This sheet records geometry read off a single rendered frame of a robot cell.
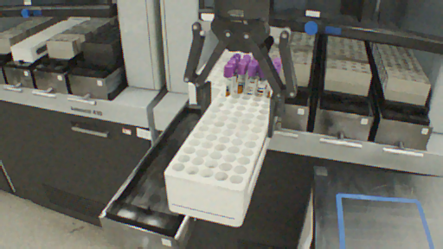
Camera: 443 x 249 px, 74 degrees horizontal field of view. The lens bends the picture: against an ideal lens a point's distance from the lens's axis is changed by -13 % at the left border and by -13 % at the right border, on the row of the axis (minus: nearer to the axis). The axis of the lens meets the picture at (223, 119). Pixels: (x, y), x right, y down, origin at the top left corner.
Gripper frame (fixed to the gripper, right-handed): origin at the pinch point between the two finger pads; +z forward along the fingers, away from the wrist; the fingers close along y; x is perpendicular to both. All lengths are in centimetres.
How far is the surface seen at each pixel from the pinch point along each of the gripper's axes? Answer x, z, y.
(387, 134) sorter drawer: 25.6, 15.1, 30.5
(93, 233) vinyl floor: 26, 92, -72
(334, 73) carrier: 33.1, 4.9, 15.6
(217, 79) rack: 21.7, 5.4, -10.5
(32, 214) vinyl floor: 23, 92, -109
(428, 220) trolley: -5.8, 9.8, 33.1
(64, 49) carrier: 32, 7, -65
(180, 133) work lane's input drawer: 7.7, 11.5, -14.1
